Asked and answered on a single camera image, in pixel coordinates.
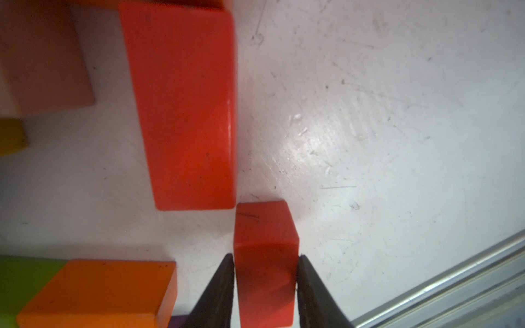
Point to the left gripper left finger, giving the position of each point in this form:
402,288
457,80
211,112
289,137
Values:
214,307

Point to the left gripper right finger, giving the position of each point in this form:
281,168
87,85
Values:
316,306

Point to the purple cube block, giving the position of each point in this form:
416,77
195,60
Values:
177,321

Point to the red block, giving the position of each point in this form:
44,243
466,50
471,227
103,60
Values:
266,252
183,64

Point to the green block bottom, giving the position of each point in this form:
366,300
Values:
22,278

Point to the yellow triangle block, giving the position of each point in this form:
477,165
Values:
13,136

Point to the natural wood block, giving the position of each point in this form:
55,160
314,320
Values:
42,65

